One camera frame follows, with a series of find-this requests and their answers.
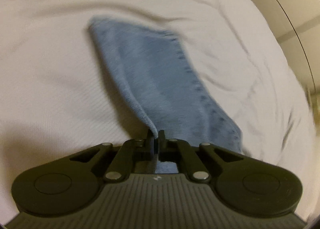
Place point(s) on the white bed sheet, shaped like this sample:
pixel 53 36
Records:
pixel 56 99

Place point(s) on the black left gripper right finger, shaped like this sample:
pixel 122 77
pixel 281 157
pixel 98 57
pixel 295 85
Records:
pixel 246 185

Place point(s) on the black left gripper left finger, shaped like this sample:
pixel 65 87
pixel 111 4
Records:
pixel 70 183

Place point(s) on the blue denim jeans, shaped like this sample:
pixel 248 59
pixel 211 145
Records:
pixel 152 74

